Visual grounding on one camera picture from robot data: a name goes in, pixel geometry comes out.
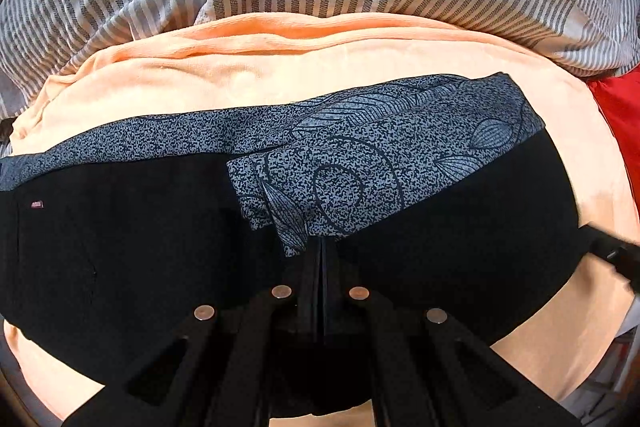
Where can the black pants with blue-grey trim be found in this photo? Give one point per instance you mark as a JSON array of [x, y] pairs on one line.
[[150, 247]]

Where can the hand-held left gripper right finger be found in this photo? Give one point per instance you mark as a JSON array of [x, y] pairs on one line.
[[332, 292]]

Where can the peach blanket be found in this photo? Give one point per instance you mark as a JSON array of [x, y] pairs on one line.
[[200, 72]]

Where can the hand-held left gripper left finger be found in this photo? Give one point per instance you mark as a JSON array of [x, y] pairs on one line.
[[310, 287]]

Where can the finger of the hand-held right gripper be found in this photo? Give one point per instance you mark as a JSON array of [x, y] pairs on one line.
[[617, 254]]

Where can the red embroidered pillow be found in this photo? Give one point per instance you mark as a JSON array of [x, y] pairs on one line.
[[620, 107]]

